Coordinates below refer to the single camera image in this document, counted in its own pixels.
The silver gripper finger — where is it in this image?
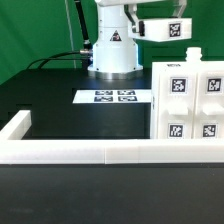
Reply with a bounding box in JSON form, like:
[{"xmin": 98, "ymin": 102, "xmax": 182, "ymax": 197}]
[{"xmin": 124, "ymin": 4, "xmax": 145, "ymax": 36}]

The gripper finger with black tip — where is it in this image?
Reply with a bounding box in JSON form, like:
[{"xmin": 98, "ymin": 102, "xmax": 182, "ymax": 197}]
[{"xmin": 173, "ymin": 0, "xmax": 187, "ymax": 18}]

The white cabinet top box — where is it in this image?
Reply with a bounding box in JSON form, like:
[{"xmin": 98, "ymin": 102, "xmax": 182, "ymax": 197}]
[{"xmin": 134, "ymin": 18, "xmax": 192, "ymax": 42}]

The white cabinet door panel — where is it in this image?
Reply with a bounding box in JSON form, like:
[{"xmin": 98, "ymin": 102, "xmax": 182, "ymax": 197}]
[{"xmin": 193, "ymin": 72, "xmax": 224, "ymax": 139}]

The white cabinet body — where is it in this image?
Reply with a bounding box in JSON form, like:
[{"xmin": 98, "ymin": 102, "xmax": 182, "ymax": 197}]
[{"xmin": 150, "ymin": 47, "xmax": 224, "ymax": 139}]

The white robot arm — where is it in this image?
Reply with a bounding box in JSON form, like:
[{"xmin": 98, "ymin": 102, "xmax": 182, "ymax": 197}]
[{"xmin": 88, "ymin": 0, "xmax": 192, "ymax": 80}]

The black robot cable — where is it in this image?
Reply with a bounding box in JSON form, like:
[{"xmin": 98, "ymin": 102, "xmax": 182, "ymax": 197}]
[{"xmin": 27, "ymin": 0, "xmax": 93, "ymax": 70}]

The white marker base plate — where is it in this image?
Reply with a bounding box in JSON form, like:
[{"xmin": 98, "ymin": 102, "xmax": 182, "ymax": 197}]
[{"xmin": 73, "ymin": 89, "xmax": 152, "ymax": 104}]

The white U-shaped fence frame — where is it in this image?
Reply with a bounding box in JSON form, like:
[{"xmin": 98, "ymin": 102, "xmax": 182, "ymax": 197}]
[{"xmin": 0, "ymin": 110, "xmax": 224, "ymax": 164}]

